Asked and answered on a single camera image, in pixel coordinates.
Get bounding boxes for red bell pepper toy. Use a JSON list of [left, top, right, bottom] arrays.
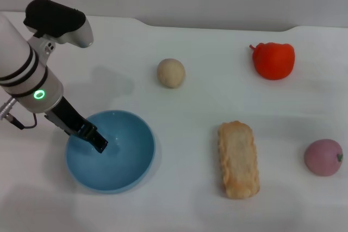
[[249, 42, 296, 81]]

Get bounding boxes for pink peach toy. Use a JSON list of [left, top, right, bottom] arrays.
[[303, 139, 344, 177]]

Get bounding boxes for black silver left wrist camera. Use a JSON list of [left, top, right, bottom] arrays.
[[23, 0, 95, 49]]

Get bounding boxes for left arm cable with plug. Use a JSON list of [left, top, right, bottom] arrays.
[[0, 97, 39, 130]]

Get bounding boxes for blue bowl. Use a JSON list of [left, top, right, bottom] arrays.
[[66, 110, 156, 195]]

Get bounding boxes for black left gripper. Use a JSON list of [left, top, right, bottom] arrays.
[[45, 96, 109, 154]]

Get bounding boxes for long golden bread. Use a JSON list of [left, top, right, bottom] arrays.
[[217, 120, 260, 199]]

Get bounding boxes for round beige bun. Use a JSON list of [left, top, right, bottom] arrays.
[[157, 58, 186, 89]]

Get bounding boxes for silver left camera bracket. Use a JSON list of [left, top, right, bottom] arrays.
[[27, 35, 57, 66]]

